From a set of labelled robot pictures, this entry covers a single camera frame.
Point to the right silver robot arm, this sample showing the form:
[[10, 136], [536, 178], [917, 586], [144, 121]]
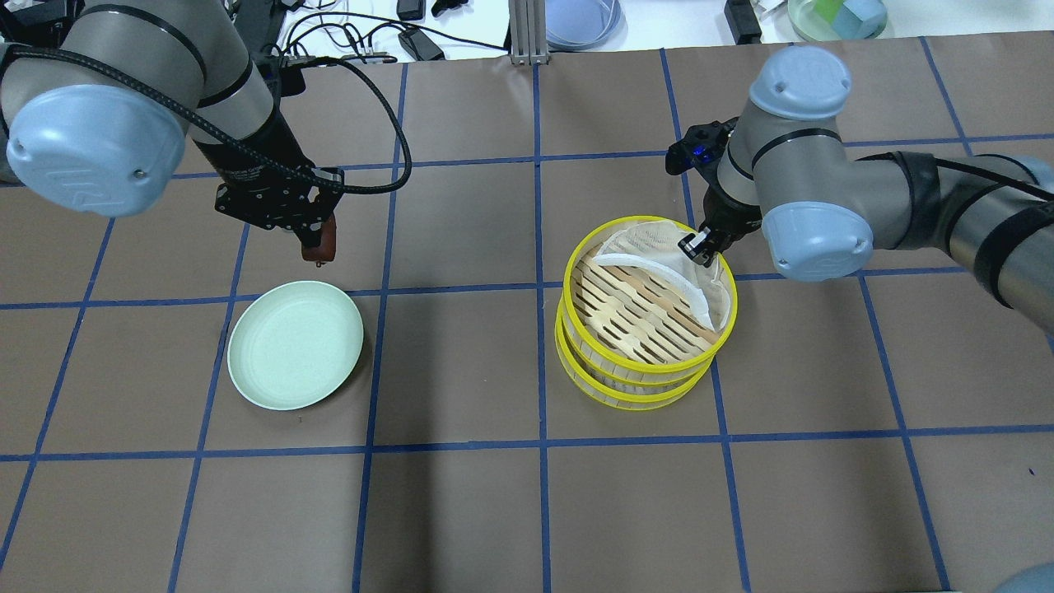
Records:
[[781, 168]]

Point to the brown steamed bun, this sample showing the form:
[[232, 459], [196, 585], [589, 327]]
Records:
[[318, 242]]

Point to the clear green bowl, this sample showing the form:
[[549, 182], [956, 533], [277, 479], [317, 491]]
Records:
[[820, 21]]

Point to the blue sponge block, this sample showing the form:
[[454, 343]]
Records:
[[861, 19]]

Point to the white steamer cloth liner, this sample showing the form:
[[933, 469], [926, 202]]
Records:
[[654, 247]]

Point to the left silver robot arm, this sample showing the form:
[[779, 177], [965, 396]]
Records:
[[101, 134]]

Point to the yellow bamboo steamer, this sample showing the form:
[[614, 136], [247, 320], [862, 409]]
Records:
[[633, 320], [616, 387]]

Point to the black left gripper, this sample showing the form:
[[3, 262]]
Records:
[[247, 169]]

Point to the light green plate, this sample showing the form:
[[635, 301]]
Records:
[[295, 345]]

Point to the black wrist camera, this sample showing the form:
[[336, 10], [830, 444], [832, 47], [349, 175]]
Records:
[[701, 146]]

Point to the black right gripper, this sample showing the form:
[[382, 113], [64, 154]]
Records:
[[726, 217]]

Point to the aluminium frame post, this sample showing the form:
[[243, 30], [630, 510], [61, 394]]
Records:
[[527, 26]]

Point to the black power adapter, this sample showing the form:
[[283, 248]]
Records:
[[419, 46]]

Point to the blue plate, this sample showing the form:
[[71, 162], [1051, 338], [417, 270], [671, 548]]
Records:
[[580, 25]]

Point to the green sponge block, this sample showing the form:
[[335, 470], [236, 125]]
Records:
[[827, 11]]

